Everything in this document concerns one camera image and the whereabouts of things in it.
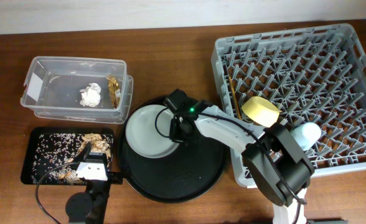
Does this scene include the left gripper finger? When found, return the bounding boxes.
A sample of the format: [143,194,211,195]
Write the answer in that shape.
[120,144,131,177]
[83,142,92,161]

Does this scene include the grey round plate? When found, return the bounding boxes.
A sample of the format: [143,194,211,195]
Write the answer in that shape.
[125,105,179,159]

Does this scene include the rice and food scraps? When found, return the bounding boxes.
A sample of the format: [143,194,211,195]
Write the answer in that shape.
[28,133,113,184]

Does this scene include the white tissue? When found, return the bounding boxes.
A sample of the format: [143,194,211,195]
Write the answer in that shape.
[80,83,101,107]

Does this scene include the brown gold snack wrapper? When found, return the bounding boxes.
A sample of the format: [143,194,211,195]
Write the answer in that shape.
[106,75,121,109]

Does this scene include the wooden chopstick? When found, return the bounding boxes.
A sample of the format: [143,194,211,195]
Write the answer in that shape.
[228,76,242,120]

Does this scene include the yellow bowl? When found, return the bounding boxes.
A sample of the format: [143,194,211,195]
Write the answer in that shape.
[242,96,279,128]

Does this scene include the light blue cup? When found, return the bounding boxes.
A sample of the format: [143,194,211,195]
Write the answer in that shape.
[291,122,321,151]

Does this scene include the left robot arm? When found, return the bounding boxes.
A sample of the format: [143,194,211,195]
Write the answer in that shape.
[65,142,123,224]

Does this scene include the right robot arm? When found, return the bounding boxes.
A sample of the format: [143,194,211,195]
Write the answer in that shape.
[164,89,314,223]

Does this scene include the clear plastic waste bin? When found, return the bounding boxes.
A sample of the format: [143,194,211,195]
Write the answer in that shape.
[20,56,133,124]

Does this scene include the grey plastic dishwasher rack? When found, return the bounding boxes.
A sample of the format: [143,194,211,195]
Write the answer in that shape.
[211,24,366,177]

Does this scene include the black rectangular tray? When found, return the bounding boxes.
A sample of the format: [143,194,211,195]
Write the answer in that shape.
[21,127,116,185]

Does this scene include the round black serving tray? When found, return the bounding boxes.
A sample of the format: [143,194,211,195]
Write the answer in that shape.
[117,94,227,203]

